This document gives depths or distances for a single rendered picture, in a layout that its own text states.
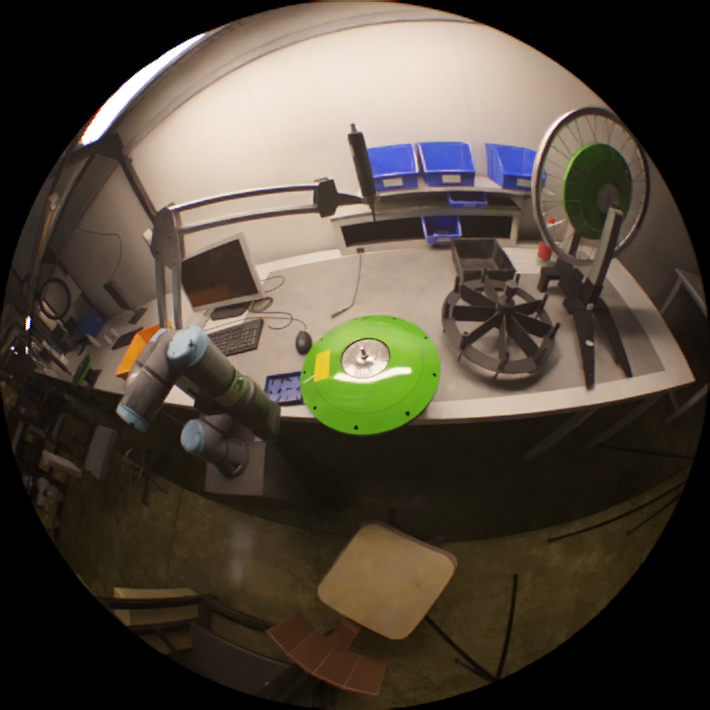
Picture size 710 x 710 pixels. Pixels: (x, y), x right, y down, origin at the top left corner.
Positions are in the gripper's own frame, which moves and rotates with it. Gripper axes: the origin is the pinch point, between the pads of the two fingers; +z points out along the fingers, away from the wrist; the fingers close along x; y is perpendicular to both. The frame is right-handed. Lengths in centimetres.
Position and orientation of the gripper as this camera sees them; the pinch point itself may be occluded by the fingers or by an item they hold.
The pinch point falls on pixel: (275, 434)
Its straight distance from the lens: 58.2
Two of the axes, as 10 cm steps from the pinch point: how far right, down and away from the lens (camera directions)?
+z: 2.2, 6.0, 7.7
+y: 9.7, -2.0, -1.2
